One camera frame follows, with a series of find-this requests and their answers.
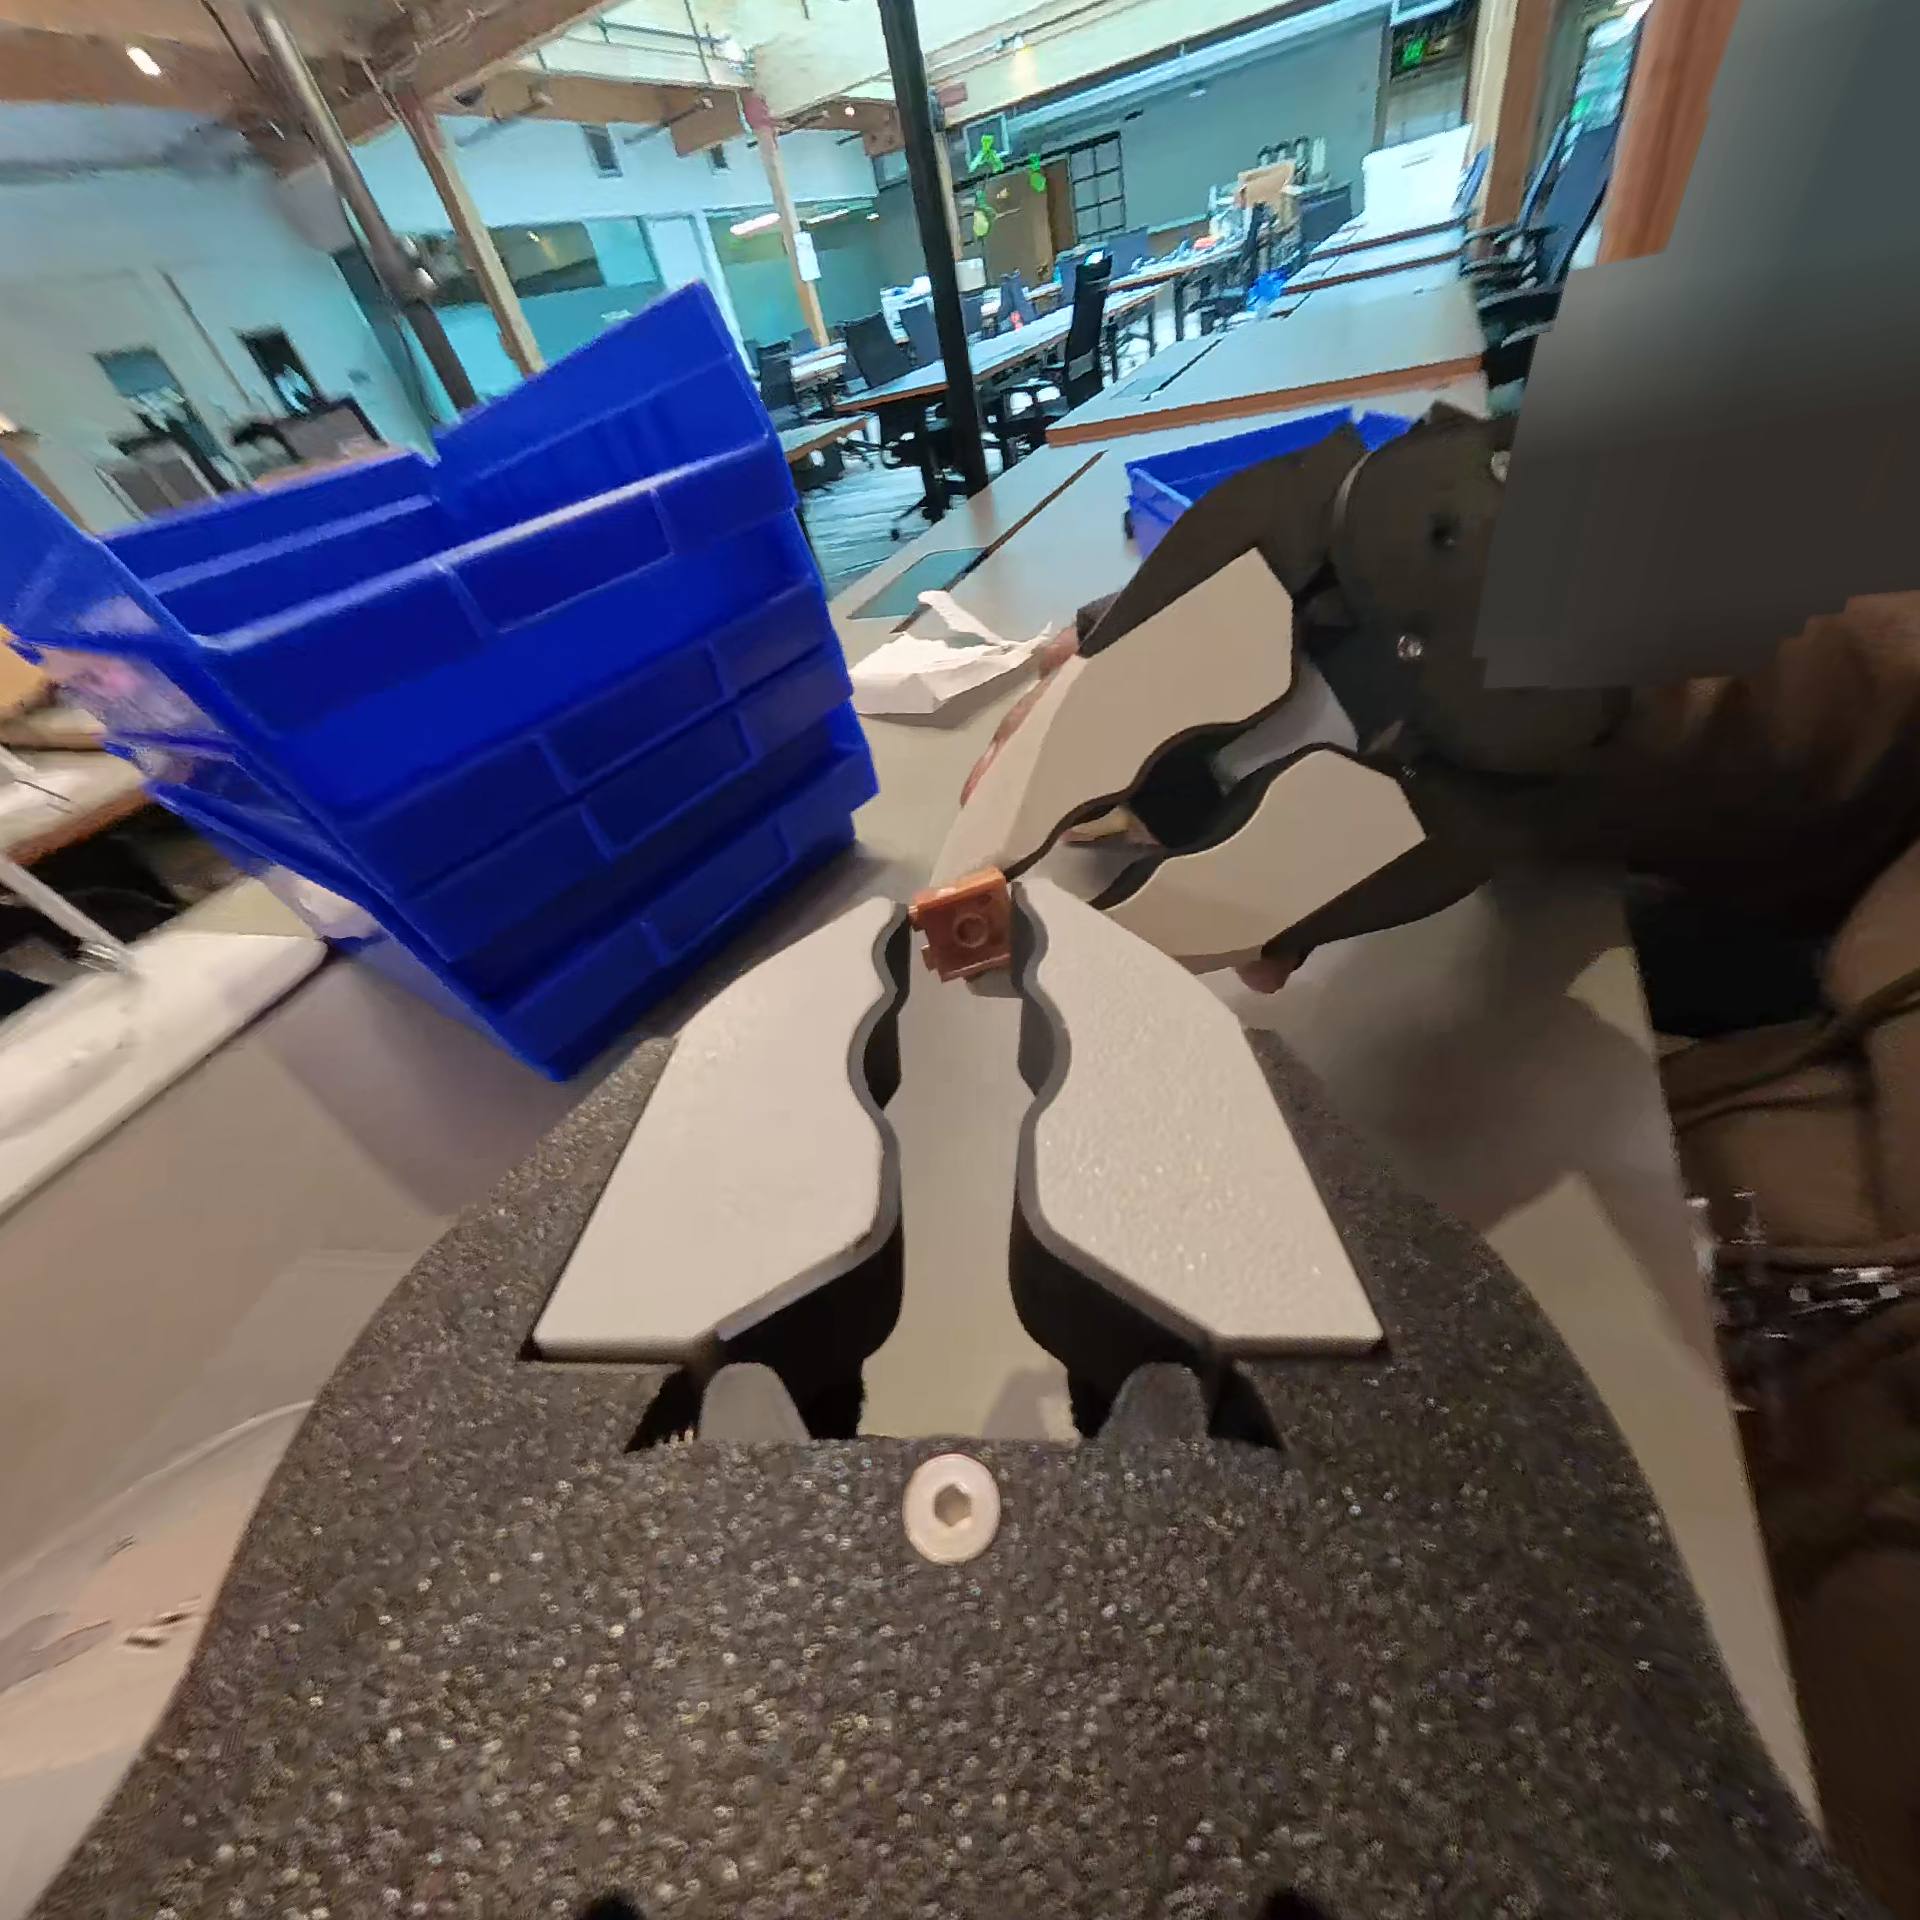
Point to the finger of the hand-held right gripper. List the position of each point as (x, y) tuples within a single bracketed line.
[(1155, 677), (1277, 865)]

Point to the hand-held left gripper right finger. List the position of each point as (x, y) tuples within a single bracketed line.
[(1185, 1171)]

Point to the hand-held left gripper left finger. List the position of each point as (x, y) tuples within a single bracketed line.
[(720, 1186)]

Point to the small orange brick assembly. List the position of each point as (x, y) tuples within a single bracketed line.
[(961, 926)]

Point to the person's right forearm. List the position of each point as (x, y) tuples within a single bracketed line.
[(1742, 751)]

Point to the grey desk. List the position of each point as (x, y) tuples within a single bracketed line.
[(1442, 1051)]

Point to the person's right hand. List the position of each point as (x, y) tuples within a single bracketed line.
[(1015, 715)]

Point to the small blue storage bin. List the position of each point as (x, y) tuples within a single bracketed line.
[(1231, 466)]

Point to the torn white paper bag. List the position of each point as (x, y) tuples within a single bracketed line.
[(937, 662)]

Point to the long wooden table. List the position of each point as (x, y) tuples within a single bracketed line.
[(992, 362), (1292, 347)]

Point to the black office chair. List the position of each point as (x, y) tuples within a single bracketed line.
[(1066, 331)]

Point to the wooden pillar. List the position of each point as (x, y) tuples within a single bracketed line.
[(1666, 92)]

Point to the white curved board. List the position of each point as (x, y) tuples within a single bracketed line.
[(120, 1036)]

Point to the person's brown jacket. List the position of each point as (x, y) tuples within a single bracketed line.
[(1831, 1351)]

